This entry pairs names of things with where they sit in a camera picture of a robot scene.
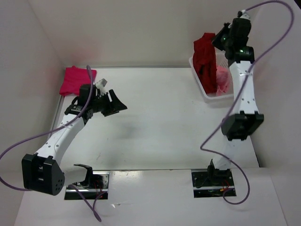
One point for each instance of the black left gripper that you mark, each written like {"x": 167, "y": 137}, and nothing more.
{"x": 115, "y": 105}

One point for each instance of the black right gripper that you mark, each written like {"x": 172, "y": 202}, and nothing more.
{"x": 226, "y": 27}

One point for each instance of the dark red t shirt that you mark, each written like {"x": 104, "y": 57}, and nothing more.
{"x": 204, "y": 62}

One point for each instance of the magenta pink t shirt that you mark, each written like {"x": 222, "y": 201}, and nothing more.
{"x": 74, "y": 78}

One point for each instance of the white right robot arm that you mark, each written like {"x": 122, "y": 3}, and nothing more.
{"x": 243, "y": 117}

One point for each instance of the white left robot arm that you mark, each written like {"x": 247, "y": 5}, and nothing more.
{"x": 41, "y": 170}

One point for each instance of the white plastic basket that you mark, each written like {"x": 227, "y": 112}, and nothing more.
{"x": 212, "y": 97}

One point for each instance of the light pink t shirt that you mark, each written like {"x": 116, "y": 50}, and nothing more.
{"x": 222, "y": 80}

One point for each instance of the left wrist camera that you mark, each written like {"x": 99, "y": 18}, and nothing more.
{"x": 101, "y": 83}

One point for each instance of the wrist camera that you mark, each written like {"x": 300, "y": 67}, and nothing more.
{"x": 101, "y": 83}
{"x": 243, "y": 15}

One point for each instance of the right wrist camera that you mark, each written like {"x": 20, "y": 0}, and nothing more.
{"x": 243, "y": 15}

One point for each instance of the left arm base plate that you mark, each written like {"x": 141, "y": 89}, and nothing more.
{"x": 98, "y": 185}

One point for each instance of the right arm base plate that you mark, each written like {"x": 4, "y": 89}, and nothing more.
{"x": 205, "y": 186}

